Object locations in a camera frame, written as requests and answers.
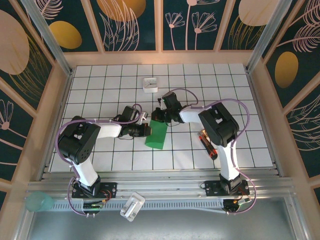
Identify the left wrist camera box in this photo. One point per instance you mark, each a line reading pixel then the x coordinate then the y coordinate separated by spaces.
pixel 143 117

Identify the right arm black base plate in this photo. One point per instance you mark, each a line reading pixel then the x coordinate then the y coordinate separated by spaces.
pixel 212 187

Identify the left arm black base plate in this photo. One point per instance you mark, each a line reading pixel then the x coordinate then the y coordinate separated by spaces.
pixel 110 190

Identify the white plastic bracket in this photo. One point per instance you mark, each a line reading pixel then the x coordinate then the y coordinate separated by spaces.
pixel 132 206

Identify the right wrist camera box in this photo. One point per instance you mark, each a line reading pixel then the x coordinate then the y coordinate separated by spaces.
pixel 162 104

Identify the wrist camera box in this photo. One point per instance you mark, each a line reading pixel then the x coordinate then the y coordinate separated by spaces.
pixel 162 104
pixel 143 117

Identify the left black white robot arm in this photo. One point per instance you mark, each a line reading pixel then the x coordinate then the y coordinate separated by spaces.
pixel 82 140

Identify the aluminium side rail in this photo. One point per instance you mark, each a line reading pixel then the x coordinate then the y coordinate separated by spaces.
pixel 61 110
pixel 262 120

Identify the small brass knob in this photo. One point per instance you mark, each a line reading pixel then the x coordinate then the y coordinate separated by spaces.
pixel 203 131

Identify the long aluminium mounting rail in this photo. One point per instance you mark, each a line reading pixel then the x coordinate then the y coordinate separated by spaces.
pixel 162 186

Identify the white square desk clock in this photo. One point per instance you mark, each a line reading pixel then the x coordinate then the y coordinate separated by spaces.
pixel 151 85

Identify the aluminium corner post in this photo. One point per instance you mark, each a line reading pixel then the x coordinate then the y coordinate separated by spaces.
pixel 47 37
pixel 270 32

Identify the teal plastic cup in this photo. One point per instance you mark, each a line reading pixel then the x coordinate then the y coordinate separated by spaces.
pixel 37 202

